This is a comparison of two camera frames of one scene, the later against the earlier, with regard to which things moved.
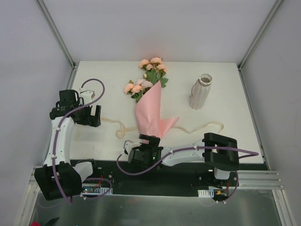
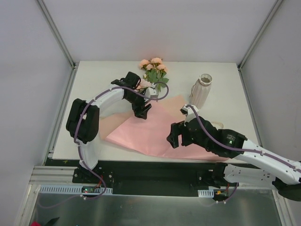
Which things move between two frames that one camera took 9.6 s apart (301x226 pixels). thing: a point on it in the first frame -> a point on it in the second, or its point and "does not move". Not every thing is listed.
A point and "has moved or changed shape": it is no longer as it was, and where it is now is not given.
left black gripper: [94, 115] -> [140, 108]
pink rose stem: [155, 70] does not move
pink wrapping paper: [148, 112] has moved or changed shape
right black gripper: [151, 143] -> [179, 134]
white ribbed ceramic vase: [200, 91] does not move
